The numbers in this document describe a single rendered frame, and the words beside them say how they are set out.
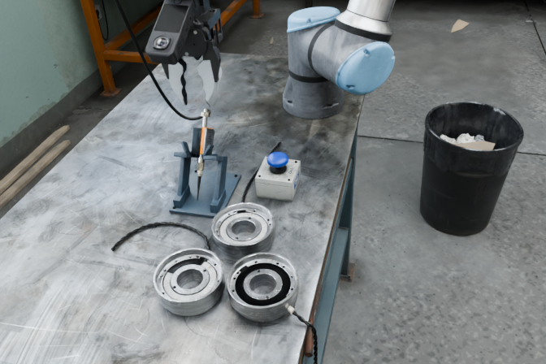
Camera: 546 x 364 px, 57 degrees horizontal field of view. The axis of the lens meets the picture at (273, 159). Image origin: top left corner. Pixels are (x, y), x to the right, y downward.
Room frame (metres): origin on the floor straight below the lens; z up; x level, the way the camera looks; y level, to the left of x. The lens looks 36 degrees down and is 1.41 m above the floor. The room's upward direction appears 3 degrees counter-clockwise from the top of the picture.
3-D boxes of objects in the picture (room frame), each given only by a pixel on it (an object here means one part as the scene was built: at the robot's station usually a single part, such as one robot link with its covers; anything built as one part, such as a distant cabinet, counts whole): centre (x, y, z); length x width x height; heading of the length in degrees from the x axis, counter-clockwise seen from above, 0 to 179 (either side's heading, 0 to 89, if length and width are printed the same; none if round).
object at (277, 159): (0.75, -0.01, 0.85); 0.04 x 0.04 x 0.05
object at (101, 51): (3.34, 0.51, 0.39); 1.50 x 0.62 x 0.78; 163
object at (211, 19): (0.79, 0.12, 1.13); 0.09 x 0.08 x 0.12; 165
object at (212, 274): (0.51, 0.13, 0.82); 0.08 x 0.08 x 0.02
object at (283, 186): (0.75, -0.01, 0.82); 0.08 x 0.07 x 0.05; 163
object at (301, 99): (1.07, -0.11, 0.85); 0.15 x 0.15 x 0.10
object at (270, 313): (0.49, 0.03, 0.82); 0.10 x 0.10 x 0.04
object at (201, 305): (0.51, 0.13, 0.82); 0.10 x 0.10 x 0.04
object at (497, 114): (1.51, -0.73, 0.21); 0.34 x 0.34 x 0.43
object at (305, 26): (1.06, -0.11, 0.97); 0.13 x 0.12 x 0.14; 30
